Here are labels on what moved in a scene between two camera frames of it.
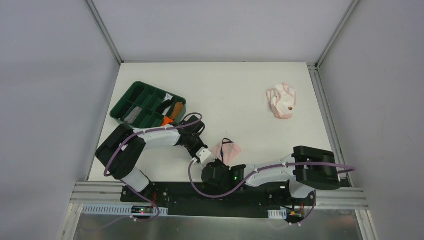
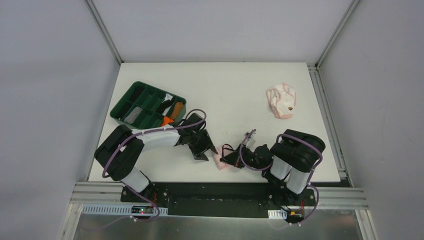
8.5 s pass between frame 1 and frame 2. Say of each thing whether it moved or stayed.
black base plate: stayed
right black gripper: moved
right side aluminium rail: stayed
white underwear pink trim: stayed
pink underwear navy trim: moved
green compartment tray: stayed
